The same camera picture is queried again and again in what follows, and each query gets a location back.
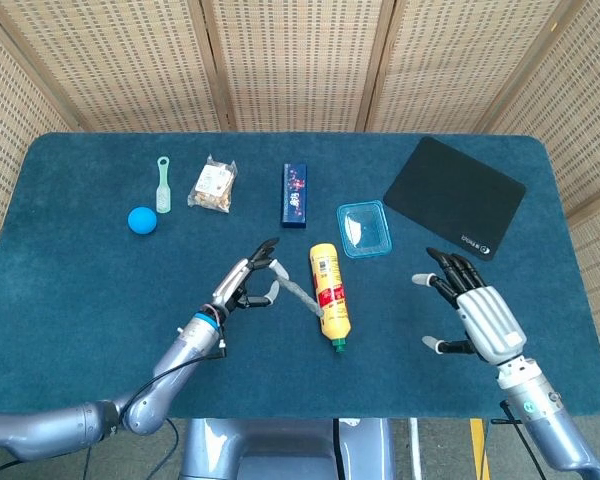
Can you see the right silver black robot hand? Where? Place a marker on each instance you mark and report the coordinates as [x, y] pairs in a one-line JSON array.
[[490, 320]]

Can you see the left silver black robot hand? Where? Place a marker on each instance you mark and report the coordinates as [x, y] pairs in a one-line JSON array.
[[232, 280]]

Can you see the grey stick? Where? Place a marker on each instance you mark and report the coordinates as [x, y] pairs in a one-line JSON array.
[[297, 290]]

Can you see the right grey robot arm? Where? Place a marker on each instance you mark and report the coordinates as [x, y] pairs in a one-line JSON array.
[[545, 415]]

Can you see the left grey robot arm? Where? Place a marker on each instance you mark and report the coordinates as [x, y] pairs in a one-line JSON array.
[[180, 355]]

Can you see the clear snack bag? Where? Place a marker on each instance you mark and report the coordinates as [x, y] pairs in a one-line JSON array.
[[212, 185]]

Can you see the dark blue rectangular box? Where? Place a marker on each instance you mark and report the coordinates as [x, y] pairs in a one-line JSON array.
[[295, 197]]

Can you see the light green plastic scoop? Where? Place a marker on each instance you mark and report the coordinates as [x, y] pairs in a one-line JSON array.
[[163, 197]]

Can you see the blue ball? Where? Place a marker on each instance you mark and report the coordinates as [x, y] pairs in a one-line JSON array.
[[142, 220]]

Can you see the yellow bottle with green cap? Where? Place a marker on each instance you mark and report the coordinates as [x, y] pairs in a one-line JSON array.
[[336, 320]]

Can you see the black mouse pad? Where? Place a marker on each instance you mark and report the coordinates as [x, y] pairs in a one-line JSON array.
[[455, 195]]

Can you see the clear blue plastic container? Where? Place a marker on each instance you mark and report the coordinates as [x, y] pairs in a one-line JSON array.
[[365, 230]]

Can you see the white table leg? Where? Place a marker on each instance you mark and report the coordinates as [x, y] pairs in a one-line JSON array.
[[415, 450]]

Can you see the blue felt table cover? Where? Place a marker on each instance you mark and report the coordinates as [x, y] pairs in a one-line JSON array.
[[80, 325]]

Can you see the grey robot torso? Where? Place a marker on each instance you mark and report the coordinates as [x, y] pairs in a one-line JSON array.
[[280, 450]]

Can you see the woven bamboo screen panel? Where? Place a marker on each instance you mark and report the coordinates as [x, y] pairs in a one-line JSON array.
[[10, 130], [300, 65], [120, 65], [580, 125], [460, 65]]

